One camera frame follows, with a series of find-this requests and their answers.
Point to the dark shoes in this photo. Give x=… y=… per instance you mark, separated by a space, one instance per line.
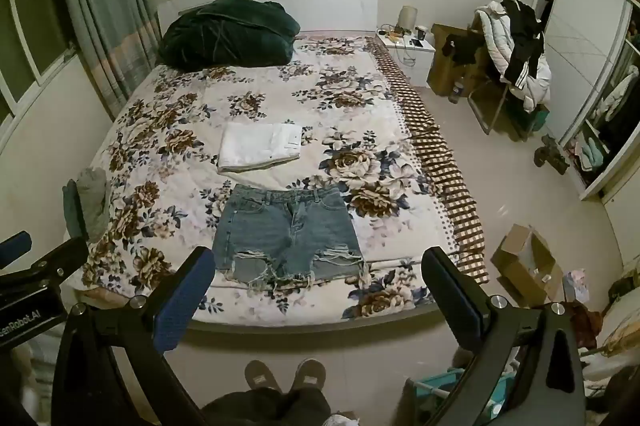
x=552 y=155

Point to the dark green blanket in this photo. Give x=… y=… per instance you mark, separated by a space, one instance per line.
x=227 y=35

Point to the reddish brown cloth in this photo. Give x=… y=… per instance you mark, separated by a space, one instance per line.
x=585 y=323

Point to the bed with floral sheet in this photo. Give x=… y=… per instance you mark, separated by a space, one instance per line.
x=360 y=115

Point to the window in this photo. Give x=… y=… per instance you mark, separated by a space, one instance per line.
x=30 y=35

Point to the tall brown cardboard box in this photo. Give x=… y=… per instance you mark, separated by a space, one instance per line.
x=442 y=70

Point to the white folded pants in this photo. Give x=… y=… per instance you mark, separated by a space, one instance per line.
x=257 y=146

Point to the blue denim shorts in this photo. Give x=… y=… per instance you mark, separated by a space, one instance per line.
x=280 y=231

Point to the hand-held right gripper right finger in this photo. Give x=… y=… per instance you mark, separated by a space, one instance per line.
x=451 y=292

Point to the pale green curtain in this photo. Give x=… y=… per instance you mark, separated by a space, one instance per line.
x=107 y=5

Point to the grey green cloth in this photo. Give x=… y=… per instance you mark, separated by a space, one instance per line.
x=92 y=201

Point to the dark cup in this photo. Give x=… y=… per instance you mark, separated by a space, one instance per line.
x=422 y=33

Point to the white table lamp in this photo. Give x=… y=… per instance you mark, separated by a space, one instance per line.
x=408 y=18

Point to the white wardrobe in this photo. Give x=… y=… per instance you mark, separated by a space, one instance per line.
x=582 y=55

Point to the teal rack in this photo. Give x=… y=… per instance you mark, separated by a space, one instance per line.
x=435 y=393

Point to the person's legs in dark trousers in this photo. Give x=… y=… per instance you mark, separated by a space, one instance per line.
x=270 y=408

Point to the white bed frame with headboard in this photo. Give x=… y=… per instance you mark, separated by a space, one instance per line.
x=320 y=8

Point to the plastic bottle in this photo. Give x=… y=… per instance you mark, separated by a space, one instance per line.
x=456 y=90

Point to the black striped garment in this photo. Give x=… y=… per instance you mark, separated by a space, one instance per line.
x=522 y=40

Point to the white puffer jacket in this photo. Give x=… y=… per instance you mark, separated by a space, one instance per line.
x=537 y=80

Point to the white nightstand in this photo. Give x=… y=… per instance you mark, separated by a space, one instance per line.
x=412 y=60

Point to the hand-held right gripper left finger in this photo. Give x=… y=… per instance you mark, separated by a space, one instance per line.
x=184 y=293

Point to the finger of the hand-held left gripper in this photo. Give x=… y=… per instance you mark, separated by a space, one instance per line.
x=14 y=244
x=56 y=260

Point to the grey slipper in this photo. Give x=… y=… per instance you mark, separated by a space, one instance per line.
x=309 y=373
x=262 y=375

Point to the pink printed packet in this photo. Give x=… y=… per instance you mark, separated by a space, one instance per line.
x=576 y=286

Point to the chair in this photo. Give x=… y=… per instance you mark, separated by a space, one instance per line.
x=492 y=113

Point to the open cardboard box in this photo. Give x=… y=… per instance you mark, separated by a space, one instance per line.
x=525 y=263

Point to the black garment on box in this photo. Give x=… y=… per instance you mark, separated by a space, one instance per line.
x=462 y=45

